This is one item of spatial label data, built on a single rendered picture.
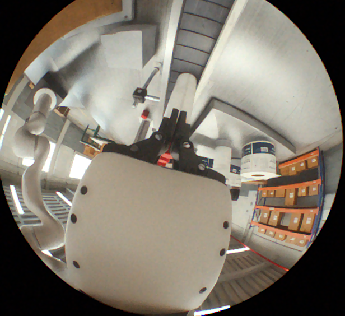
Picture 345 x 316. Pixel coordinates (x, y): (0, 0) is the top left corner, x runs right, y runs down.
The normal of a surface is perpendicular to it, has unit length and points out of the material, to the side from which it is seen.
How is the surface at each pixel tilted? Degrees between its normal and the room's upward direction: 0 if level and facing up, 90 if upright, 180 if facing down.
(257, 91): 0
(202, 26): 0
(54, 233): 129
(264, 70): 0
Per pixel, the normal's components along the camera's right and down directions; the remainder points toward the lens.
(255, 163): -0.79, -0.38
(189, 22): -0.24, 0.91
